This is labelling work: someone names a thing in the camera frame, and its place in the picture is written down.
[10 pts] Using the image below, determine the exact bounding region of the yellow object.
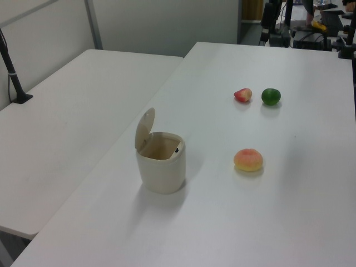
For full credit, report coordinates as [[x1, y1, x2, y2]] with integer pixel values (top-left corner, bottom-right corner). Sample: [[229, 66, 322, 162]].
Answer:
[[310, 19, 328, 32]]

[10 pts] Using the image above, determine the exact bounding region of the grey partition frame post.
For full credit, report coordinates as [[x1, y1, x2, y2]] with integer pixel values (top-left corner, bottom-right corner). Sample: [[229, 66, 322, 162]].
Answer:
[[85, 0, 104, 51]]

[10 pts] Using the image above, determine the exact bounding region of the orange yellow toy peach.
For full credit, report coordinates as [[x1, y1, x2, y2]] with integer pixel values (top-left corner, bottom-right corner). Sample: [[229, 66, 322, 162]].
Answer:
[[233, 148, 264, 171]]

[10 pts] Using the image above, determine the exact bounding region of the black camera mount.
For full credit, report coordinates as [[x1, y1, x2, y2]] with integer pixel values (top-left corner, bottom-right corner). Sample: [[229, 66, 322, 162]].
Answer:
[[330, 24, 356, 60]]

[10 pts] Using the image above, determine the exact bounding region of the beige garbage bin with lid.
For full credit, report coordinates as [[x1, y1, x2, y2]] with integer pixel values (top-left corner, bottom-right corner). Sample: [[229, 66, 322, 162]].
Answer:
[[134, 107, 186, 195]]

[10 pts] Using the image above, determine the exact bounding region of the green toy lime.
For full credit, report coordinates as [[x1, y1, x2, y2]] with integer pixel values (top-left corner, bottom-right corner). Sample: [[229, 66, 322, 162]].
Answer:
[[261, 88, 281, 106]]

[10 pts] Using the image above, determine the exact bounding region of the black stand pole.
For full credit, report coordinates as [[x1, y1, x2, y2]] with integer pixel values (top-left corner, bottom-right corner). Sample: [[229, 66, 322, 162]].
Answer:
[[270, 0, 293, 47]]

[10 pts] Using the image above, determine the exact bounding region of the black camera pole with base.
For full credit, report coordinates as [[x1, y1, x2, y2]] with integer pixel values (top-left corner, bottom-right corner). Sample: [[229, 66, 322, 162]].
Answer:
[[0, 27, 33, 105]]

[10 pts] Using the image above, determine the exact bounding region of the red toy strawberry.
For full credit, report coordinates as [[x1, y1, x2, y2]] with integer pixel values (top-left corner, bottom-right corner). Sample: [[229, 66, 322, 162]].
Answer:
[[233, 88, 253, 103]]

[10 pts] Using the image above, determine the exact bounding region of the black device on stand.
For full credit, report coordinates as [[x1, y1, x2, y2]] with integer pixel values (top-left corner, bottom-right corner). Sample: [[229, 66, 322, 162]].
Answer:
[[260, 1, 280, 47]]

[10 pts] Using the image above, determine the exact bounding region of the light wooden desk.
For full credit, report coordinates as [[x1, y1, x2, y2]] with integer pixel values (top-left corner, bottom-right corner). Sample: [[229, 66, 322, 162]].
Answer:
[[240, 0, 264, 23]]

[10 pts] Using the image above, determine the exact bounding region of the dark grey tray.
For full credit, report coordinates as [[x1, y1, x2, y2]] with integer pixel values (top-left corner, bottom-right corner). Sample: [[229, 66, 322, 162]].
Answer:
[[319, 10, 345, 34]]

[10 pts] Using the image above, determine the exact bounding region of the black equipment box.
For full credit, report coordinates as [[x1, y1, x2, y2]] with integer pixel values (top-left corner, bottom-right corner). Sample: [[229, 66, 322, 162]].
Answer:
[[291, 29, 325, 50]]

